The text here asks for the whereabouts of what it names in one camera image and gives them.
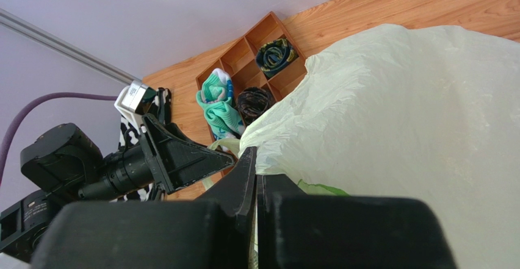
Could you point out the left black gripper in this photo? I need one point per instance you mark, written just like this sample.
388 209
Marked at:
176 161

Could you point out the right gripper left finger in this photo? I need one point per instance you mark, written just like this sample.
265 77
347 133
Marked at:
213 231

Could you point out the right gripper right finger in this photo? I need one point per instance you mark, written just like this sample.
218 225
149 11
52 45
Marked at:
297 230

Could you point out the pale green plastic bag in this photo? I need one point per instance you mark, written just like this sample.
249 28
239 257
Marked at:
431 114

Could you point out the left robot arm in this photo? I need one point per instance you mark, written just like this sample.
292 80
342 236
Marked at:
68 167

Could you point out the teal white socks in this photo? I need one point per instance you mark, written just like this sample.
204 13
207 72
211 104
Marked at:
216 99

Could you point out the zebra pattern cloth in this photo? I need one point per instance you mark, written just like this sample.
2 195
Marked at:
129 136

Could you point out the black rolled sock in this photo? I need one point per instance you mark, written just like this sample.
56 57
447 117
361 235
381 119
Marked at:
253 102

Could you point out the brown wooden divider tray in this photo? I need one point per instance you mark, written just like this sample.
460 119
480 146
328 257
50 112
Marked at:
239 61

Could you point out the dark blue patterned sock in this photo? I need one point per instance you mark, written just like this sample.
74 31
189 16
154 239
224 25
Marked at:
275 56

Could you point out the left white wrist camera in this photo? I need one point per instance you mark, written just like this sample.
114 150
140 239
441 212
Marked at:
134 101

